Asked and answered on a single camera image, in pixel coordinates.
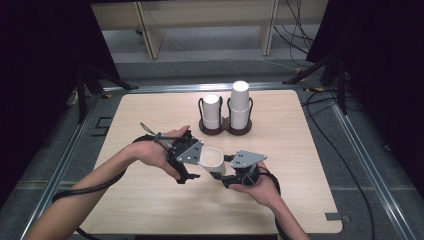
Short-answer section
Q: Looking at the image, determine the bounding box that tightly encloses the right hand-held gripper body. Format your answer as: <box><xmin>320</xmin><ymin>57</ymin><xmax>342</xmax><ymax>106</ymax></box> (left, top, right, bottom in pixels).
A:
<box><xmin>221</xmin><ymin>149</ymin><xmax>268</xmax><ymax>189</ymax></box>

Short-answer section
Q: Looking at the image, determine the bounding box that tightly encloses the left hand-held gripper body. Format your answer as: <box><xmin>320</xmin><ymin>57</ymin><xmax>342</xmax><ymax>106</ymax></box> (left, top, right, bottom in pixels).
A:
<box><xmin>167</xmin><ymin>130</ymin><xmax>205</xmax><ymax>166</ymax></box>

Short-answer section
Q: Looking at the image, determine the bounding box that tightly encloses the single white paper cup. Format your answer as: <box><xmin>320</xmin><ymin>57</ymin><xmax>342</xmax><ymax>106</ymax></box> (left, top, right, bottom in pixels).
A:
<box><xmin>198</xmin><ymin>146</ymin><xmax>227</xmax><ymax>177</ymax></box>

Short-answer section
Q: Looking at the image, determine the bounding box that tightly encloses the dark brown double cup holder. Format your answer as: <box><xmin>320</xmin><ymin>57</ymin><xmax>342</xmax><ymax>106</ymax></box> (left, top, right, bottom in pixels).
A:
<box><xmin>197</xmin><ymin>95</ymin><xmax>254</xmax><ymax>137</ymax></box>

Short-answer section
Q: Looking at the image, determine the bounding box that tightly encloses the short stack of white cups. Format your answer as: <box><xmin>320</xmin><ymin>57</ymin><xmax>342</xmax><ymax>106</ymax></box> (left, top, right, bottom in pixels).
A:
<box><xmin>202</xmin><ymin>94</ymin><xmax>223</xmax><ymax>131</ymax></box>

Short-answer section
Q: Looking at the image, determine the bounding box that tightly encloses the person's left hand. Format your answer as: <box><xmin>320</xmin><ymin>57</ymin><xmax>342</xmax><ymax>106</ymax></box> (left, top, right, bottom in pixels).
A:
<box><xmin>131</xmin><ymin>125</ymin><xmax>191</xmax><ymax>181</ymax></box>

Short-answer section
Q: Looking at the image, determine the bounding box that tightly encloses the person's right hand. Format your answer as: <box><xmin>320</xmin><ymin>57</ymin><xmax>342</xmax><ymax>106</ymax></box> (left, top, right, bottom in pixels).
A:
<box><xmin>229</xmin><ymin>161</ymin><xmax>281</xmax><ymax>208</ymax></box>

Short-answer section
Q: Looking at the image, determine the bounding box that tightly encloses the tall stack of white cups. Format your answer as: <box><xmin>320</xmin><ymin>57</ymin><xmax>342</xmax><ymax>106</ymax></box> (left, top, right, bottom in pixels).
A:
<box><xmin>229</xmin><ymin>80</ymin><xmax>251</xmax><ymax>131</ymax></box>

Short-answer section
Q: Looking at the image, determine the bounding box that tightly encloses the black tape floor mark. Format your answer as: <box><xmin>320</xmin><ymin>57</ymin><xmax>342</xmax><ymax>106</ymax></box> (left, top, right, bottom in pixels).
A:
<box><xmin>90</xmin><ymin>116</ymin><xmax>113</xmax><ymax>138</ymax></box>

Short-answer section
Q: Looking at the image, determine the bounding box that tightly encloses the black tape strip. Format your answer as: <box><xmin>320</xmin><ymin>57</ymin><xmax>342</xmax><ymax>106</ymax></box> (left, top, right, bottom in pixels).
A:
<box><xmin>324</xmin><ymin>212</ymin><xmax>352</xmax><ymax>223</ymax></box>

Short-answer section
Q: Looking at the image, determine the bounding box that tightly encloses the black tripod stand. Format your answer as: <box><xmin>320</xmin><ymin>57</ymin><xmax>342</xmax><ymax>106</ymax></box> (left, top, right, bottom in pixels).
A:
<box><xmin>75</xmin><ymin>64</ymin><xmax>140</xmax><ymax>124</ymax></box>
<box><xmin>281</xmin><ymin>49</ymin><xmax>348</xmax><ymax>116</ymax></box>

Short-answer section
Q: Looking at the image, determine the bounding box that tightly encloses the light wooden shelf unit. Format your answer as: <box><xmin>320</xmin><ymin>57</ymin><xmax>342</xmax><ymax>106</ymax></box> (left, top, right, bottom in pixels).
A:
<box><xmin>91</xmin><ymin>0</ymin><xmax>330</xmax><ymax>61</ymax></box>

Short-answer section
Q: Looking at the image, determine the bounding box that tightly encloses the black curtain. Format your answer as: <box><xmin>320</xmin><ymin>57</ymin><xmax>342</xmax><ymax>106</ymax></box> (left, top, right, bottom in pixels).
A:
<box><xmin>0</xmin><ymin>0</ymin><xmax>122</xmax><ymax>208</ymax></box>
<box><xmin>305</xmin><ymin>0</ymin><xmax>424</xmax><ymax>189</ymax></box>

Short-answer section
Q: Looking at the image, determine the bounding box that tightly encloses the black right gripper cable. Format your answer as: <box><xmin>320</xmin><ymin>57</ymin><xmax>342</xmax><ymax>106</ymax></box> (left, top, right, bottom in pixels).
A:
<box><xmin>257</xmin><ymin>165</ymin><xmax>284</xmax><ymax>240</ymax></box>

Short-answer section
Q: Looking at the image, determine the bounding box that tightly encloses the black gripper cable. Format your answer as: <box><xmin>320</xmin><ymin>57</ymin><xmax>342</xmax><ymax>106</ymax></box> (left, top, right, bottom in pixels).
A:
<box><xmin>257</xmin><ymin>165</ymin><xmax>284</xmax><ymax>240</ymax></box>
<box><xmin>51</xmin><ymin>121</ymin><xmax>172</xmax><ymax>240</ymax></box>

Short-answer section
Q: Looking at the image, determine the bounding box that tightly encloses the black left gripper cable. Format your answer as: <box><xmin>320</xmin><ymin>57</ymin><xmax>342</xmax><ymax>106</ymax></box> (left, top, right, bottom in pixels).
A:
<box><xmin>51</xmin><ymin>121</ymin><xmax>172</xmax><ymax>240</ymax></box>

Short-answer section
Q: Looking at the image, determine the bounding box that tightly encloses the thin white floor cable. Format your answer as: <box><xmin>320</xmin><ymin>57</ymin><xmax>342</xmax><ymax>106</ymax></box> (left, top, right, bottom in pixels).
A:
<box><xmin>255</xmin><ymin>57</ymin><xmax>302</xmax><ymax>73</ymax></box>

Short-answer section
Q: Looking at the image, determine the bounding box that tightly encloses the long black floor cable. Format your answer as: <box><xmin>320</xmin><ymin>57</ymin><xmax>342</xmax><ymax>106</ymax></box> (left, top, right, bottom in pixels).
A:
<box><xmin>300</xmin><ymin>88</ymin><xmax>377</xmax><ymax>240</ymax></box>

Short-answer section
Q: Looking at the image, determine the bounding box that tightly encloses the metal floor rail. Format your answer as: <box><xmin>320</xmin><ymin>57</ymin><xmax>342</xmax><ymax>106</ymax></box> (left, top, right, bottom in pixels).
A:
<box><xmin>329</xmin><ymin>99</ymin><xmax>418</xmax><ymax>240</ymax></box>
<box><xmin>19</xmin><ymin>93</ymin><xmax>102</xmax><ymax>240</ymax></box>

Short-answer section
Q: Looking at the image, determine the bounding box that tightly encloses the bundle of black cables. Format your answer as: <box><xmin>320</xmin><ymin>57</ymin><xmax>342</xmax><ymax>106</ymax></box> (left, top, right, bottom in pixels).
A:
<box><xmin>273</xmin><ymin>0</ymin><xmax>316</xmax><ymax>68</ymax></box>

